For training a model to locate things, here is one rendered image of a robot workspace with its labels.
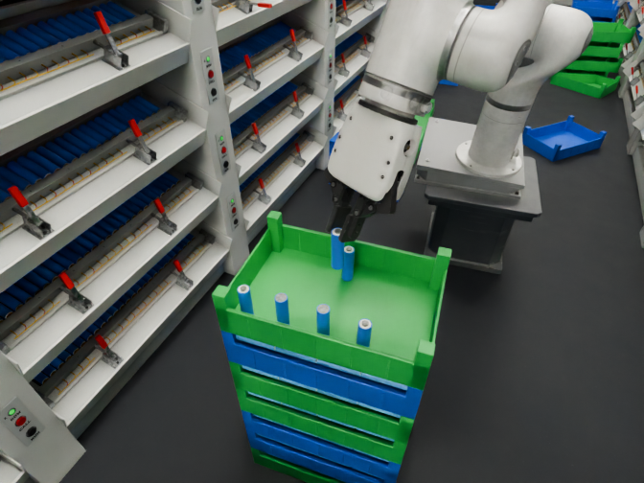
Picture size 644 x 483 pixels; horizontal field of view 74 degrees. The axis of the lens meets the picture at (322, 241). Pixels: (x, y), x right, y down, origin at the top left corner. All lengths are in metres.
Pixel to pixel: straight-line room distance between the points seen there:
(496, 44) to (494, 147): 0.83
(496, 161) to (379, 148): 0.84
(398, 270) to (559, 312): 0.82
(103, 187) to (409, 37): 0.66
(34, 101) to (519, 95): 1.04
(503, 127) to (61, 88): 1.02
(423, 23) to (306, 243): 0.40
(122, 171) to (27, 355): 0.39
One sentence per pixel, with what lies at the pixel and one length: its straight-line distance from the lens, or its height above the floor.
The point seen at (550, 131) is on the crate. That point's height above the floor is 0.02.
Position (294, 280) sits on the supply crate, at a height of 0.48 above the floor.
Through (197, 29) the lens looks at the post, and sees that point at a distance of 1.07.
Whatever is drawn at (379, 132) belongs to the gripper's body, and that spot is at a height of 0.76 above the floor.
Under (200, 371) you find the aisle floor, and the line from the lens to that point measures 1.22.
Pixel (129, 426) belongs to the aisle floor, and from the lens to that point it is 1.19.
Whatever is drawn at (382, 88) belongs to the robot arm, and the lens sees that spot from 0.50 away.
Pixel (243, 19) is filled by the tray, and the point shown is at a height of 0.71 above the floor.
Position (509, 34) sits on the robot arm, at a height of 0.87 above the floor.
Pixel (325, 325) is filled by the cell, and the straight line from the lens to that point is 0.60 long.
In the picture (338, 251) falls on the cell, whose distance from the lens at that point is 0.59.
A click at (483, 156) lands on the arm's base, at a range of 1.33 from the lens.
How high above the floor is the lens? 1.00
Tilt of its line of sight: 41 degrees down
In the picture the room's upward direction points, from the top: straight up
